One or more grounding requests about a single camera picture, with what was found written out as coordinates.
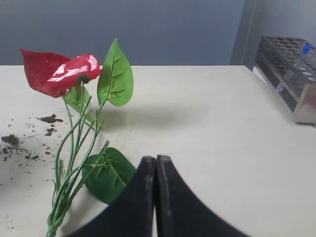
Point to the metal test tube rack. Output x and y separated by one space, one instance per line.
295 86

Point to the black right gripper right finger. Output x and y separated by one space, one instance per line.
179 212

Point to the blue capped test tube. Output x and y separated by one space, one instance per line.
302 54

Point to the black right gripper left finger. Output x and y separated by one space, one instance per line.
131 213

